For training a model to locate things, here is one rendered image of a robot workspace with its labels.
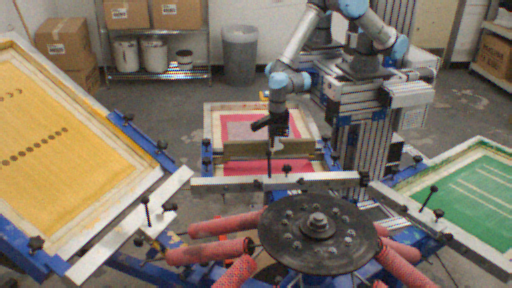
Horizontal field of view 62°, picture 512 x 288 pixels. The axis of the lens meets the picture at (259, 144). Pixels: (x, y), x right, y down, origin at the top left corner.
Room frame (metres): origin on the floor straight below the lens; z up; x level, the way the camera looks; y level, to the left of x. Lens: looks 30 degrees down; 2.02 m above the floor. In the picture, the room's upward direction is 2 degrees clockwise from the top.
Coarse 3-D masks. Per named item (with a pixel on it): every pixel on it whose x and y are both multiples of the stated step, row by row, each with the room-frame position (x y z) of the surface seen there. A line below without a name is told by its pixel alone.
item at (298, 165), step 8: (264, 128) 1.98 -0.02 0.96; (296, 128) 1.99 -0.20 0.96; (264, 136) 1.89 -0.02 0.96; (288, 136) 1.90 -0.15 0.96; (296, 136) 1.90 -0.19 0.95; (272, 160) 1.67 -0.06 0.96; (280, 160) 1.67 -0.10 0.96; (288, 160) 1.67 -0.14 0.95; (296, 160) 1.67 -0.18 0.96; (304, 160) 1.68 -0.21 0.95; (272, 168) 1.60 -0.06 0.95; (280, 168) 1.60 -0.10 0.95; (296, 168) 1.61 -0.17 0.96; (304, 168) 1.61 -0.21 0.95; (312, 168) 1.61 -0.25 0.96
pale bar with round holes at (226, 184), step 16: (224, 176) 1.40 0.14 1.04; (240, 176) 1.41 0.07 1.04; (256, 176) 1.41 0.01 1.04; (304, 176) 1.42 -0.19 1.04; (320, 176) 1.42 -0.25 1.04; (336, 176) 1.43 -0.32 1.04; (352, 176) 1.43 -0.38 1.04; (192, 192) 1.34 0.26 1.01; (208, 192) 1.35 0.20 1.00; (224, 192) 1.35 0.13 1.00; (240, 192) 1.36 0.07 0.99
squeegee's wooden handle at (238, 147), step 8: (224, 144) 1.55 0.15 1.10; (232, 144) 1.56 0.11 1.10; (240, 144) 1.56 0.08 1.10; (248, 144) 1.57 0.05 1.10; (256, 144) 1.57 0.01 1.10; (264, 144) 1.58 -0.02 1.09; (288, 144) 1.59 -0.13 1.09; (296, 144) 1.59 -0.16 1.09; (304, 144) 1.60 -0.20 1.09; (312, 144) 1.60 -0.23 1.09; (224, 152) 1.55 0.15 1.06; (232, 152) 1.56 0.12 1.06; (240, 152) 1.56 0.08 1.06; (248, 152) 1.57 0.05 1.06; (256, 152) 1.57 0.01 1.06; (264, 152) 1.58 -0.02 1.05; (280, 152) 1.58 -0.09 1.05; (288, 152) 1.59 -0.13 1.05; (296, 152) 1.59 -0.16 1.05; (304, 152) 1.60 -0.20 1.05; (312, 152) 1.60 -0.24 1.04
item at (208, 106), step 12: (204, 108) 2.13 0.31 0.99; (216, 108) 2.18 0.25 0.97; (228, 108) 2.18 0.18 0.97; (240, 108) 2.19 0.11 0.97; (252, 108) 2.20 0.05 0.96; (264, 108) 2.21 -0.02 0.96; (288, 108) 2.23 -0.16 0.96; (300, 108) 2.18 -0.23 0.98; (204, 120) 1.98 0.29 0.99; (312, 120) 2.02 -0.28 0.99; (204, 132) 1.85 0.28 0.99; (312, 132) 1.89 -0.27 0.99
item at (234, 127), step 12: (228, 120) 2.06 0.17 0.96; (240, 120) 2.06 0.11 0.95; (252, 120) 2.07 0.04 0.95; (228, 132) 1.92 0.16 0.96; (240, 132) 1.93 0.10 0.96; (252, 132) 1.93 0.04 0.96; (228, 168) 1.59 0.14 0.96; (240, 168) 1.59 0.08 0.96; (252, 168) 1.60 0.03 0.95; (264, 168) 1.60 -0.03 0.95
